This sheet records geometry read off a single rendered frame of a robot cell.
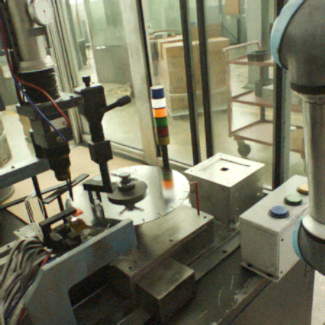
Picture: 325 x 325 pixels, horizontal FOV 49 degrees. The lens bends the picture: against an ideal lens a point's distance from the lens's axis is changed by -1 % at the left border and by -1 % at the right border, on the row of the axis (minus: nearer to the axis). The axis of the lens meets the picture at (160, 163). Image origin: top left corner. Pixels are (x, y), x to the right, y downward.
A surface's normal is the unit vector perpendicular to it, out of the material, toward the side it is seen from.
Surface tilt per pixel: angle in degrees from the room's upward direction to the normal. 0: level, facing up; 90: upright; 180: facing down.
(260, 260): 90
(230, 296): 0
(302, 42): 93
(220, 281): 0
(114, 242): 90
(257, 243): 90
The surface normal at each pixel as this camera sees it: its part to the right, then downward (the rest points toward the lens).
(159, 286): -0.11, -0.91
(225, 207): -0.72, 0.36
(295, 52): -0.88, 0.41
